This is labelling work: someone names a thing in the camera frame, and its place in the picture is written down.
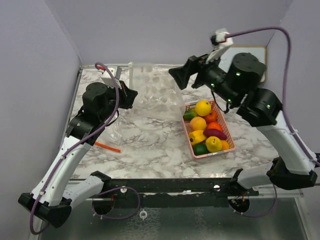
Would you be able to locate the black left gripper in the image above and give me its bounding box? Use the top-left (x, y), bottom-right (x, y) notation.
top-left (100, 79), bottom-right (139, 122)

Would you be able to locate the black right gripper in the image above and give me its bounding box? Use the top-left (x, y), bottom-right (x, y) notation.
top-left (169, 48), bottom-right (240, 107)

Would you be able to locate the clear polka dot zip bag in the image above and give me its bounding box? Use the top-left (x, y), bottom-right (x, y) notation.
top-left (129, 62), bottom-right (185, 121)

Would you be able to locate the yellow lemon toy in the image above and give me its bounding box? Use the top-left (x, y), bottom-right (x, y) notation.
top-left (194, 100), bottom-right (212, 117)

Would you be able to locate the peach toy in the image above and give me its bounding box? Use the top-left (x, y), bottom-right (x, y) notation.
top-left (189, 116), bottom-right (207, 131)

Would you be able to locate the yellow pear toy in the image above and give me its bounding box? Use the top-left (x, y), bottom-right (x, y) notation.
top-left (205, 136), bottom-right (222, 153)

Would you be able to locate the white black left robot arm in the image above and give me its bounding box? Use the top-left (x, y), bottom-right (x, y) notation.
top-left (18, 80), bottom-right (138, 228)

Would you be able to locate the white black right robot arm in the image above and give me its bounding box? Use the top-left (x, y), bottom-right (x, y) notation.
top-left (168, 52), bottom-right (318, 196)

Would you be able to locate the clear bag with orange zipper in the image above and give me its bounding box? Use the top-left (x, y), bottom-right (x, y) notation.
top-left (94, 111), bottom-right (122, 154)

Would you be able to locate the small whiteboard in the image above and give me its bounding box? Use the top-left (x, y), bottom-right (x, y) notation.
top-left (218, 47), bottom-right (267, 86)

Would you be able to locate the orange pumpkin toy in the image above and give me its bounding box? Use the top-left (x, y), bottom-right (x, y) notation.
top-left (202, 109), bottom-right (218, 124)

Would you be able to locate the orange tomato toy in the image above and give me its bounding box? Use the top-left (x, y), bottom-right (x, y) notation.
top-left (206, 121), bottom-right (224, 132)

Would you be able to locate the yellow bell pepper toy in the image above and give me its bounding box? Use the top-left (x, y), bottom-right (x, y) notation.
top-left (188, 130), bottom-right (207, 146)

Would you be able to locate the green lime toy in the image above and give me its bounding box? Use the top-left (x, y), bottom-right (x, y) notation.
top-left (193, 143), bottom-right (209, 156)

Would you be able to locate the orange mango toy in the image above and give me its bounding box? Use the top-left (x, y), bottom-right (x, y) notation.
top-left (220, 140), bottom-right (230, 151)

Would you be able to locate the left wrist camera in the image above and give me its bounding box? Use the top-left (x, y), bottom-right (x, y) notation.
top-left (100, 65), bottom-right (122, 89)

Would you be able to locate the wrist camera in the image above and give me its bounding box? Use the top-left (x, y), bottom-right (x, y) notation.
top-left (100, 65), bottom-right (122, 89)
top-left (205, 28), bottom-right (234, 64)

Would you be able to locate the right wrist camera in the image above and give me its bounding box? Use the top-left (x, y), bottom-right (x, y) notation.
top-left (205, 28), bottom-right (234, 64)

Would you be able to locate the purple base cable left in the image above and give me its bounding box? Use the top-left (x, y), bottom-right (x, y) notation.
top-left (91, 186), bottom-right (141, 221)

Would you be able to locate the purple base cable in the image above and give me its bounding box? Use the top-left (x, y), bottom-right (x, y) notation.
top-left (91, 186), bottom-right (141, 221)
top-left (232, 184), bottom-right (278, 218)

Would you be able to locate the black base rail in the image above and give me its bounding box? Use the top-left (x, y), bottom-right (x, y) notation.
top-left (91, 171), bottom-right (259, 209)

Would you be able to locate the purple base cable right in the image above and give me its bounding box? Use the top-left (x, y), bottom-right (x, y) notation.
top-left (232, 184), bottom-right (278, 218)

